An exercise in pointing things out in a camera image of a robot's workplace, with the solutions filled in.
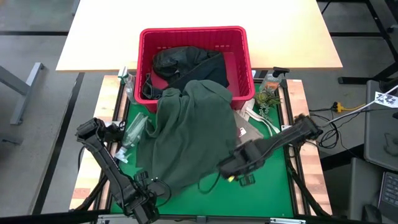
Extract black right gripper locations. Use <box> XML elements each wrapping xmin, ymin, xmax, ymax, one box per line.
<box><xmin>217</xmin><ymin>142</ymin><xmax>266</xmax><ymax>188</ymax></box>

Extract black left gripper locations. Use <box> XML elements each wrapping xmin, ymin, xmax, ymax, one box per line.
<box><xmin>124</xmin><ymin>188</ymin><xmax>160</xmax><ymax>224</ymax></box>

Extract beige shirt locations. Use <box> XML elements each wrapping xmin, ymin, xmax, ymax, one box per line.
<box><xmin>232</xmin><ymin>109</ymin><xmax>265</xmax><ymax>147</ymax></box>

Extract dark green garment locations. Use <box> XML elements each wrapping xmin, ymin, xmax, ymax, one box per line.
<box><xmin>136</xmin><ymin>79</ymin><xmax>239</xmax><ymax>196</ymax></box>

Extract black garment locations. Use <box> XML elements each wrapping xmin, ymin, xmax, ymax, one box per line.
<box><xmin>151</xmin><ymin>45</ymin><xmax>230</xmax><ymax>91</ymax></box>

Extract red plastic laundry basket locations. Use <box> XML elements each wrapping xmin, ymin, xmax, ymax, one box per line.
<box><xmin>134</xmin><ymin>26</ymin><xmax>256</xmax><ymax>113</ymax></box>

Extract green table mat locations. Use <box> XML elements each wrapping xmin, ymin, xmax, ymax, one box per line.
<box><xmin>110</xmin><ymin>83</ymin><xmax>295</xmax><ymax>218</ymax></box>

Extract cream tote bag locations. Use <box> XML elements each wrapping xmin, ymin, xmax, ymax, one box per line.
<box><xmin>239</xmin><ymin>98</ymin><xmax>281</xmax><ymax>137</ymax></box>

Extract clear spray bottle white trigger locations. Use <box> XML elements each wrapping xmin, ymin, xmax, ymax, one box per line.
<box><xmin>114</xmin><ymin>111</ymin><xmax>150</xmax><ymax>164</ymax></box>

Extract artificial succulent plant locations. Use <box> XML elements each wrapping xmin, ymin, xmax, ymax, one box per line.
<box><xmin>254</xmin><ymin>88</ymin><xmax>283</xmax><ymax>123</ymax></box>

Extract spray bottle black trigger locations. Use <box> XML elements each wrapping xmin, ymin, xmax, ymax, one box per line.
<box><xmin>259</xmin><ymin>67</ymin><xmax>290</xmax><ymax>93</ymax></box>

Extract grey side desk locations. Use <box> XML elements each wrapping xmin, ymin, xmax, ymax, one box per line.
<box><xmin>347</xmin><ymin>157</ymin><xmax>398</xmax><ymax>224</ymax></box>

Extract clear spray bottle pale-green trigger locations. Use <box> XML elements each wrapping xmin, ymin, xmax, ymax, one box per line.
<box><xmin>117</xmin><ymin>65</ymin><xmax>137</xmax><ymax>105</ymax></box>

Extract black computer mouse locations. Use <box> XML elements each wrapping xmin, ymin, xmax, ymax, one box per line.
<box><xmin>361</xmin><ymin>203</ymin><xmax>382</xmax><ymax>223</ymax></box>

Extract dark computer keyboard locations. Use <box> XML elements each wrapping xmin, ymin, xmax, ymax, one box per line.
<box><xmin>377</xmin><ymin>171</ymin><xmax>398</xmax><ymax>215</ymax></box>

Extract white tag black pattern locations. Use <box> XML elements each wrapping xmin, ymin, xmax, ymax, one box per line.
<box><xmin>374</xmin><ymin>91</ymin><xmax>398</xmax><ymax>109</ymax></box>

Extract grey metal desk leg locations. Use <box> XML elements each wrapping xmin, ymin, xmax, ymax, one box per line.
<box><xmin>0</xmin><ymin>62</ymin><xmax>47</xmax><ymax>126</ymax></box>

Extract light wooden desk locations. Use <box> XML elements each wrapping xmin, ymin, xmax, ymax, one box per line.
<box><xmin>55</xmin><ymin>0</ymin><xmax>343</xmax><ymax>73</ymax></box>

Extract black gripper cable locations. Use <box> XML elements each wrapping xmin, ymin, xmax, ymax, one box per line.
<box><xmin>151</xmin><ymin>179</ymin><xmax>172</xmax><ymax>208</ymax></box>
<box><xmin>198</xmin><ymin>171</ymin><xmax>222</xmax><ymax>195</ymax></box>

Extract silver metal bracket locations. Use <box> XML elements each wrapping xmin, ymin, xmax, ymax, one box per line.
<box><xmin>96</xmin><ymin>213</ymin><xmax>133</xmax><ymax>224</ymax></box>
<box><xmin>269</xmin><ymin>217</ymin><xmax>307</xmax><ymax>224</ymax></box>

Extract black aluminium table frame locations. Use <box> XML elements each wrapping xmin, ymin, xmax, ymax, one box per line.
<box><xmin>70</xmin><ymin>73</ymin><xmax>333</xmax><ymax>224</ymax></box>

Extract tangled black cables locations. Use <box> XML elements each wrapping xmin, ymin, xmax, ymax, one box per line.
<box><xmin>309</xmin><ymin>107</ymin><xmax>343</xmax><ymax>150</ymax></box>

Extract yellow cable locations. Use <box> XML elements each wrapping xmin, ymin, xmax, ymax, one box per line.
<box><xmin>335</xmin><ymin>101</ymin><xmax>368</xmax><ymax>113</ymax></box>

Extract black desk frame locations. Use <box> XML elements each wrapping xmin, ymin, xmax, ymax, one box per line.
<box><xmin>317</xmin><ymin>0</ymin><xmax>398</xmax><ymax>85</ymax></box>

